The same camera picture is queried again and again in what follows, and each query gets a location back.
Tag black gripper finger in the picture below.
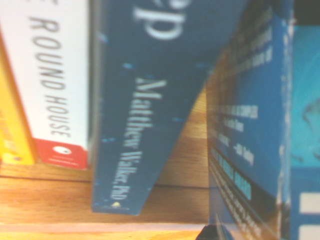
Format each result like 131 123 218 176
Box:
196 224 236 240

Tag blue paperback book white title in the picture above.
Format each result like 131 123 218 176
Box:
206 0 320 240

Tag wooden bookshelf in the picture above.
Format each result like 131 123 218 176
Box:
0 82 211 240

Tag dark blue Matthew Walker book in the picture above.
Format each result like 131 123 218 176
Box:
88 0 273 216

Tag white Round House book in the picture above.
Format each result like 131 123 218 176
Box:
0 0 89 171

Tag yellow spine paperback book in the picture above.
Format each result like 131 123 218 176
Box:
0 28 36 166

